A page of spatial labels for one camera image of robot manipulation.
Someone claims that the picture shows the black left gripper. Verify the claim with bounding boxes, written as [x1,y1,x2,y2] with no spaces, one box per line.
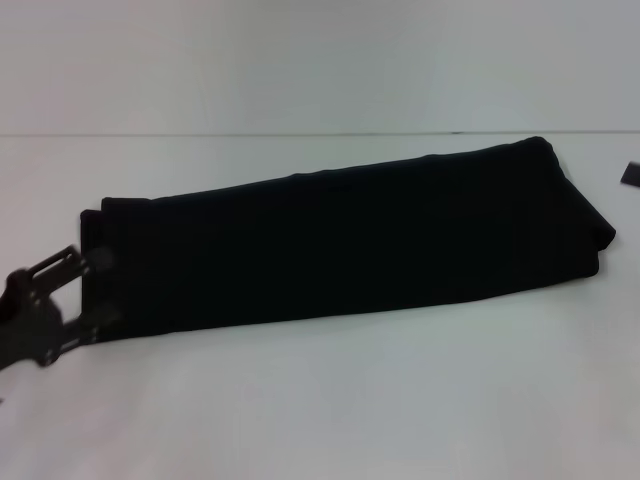
[0,243,122,372]

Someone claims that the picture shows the black shirt with FREE print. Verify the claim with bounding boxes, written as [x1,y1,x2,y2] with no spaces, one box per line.
[79,135,618,347]

